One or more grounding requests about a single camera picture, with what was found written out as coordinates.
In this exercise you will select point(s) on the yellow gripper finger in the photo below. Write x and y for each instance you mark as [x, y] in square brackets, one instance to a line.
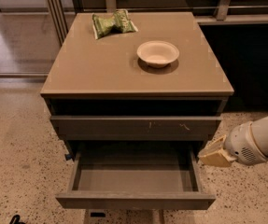
[216, 158]
[216, 145]

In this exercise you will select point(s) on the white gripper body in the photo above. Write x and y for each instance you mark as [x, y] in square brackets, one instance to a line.
[241, 146]

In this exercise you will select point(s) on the grey drawer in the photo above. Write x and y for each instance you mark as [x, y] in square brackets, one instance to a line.
[135, 180]
[135, 128]

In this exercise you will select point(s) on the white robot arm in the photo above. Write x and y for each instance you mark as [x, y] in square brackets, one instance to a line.
[260, 133]

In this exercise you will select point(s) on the grey drawer cabinet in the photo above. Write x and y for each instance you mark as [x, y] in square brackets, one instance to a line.
[105, 77]

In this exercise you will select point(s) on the grey top drawer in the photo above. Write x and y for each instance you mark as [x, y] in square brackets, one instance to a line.
[135, 128]

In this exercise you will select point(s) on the white paper bowl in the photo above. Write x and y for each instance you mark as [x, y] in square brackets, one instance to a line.
[157, 54]

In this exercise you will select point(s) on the black floor marker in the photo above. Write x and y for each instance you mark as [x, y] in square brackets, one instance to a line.
[97, 214]

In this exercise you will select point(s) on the green chip bag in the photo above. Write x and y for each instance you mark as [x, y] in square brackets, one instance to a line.
[119, 21]

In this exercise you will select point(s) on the black object on floor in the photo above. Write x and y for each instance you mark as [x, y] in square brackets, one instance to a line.
[16, 220]

